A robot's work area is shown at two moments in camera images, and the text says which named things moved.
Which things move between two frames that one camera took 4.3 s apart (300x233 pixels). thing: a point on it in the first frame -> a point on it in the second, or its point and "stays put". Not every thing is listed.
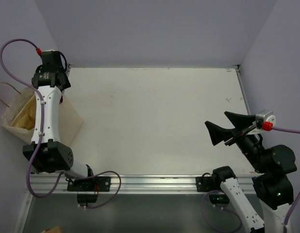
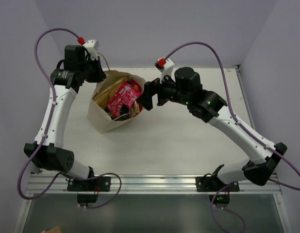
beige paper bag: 19,117 -> 112,76
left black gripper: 63,81 -> 97,72
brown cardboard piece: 56,229 stays put
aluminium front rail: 136,184 stays put
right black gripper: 240,121 -> 151,88
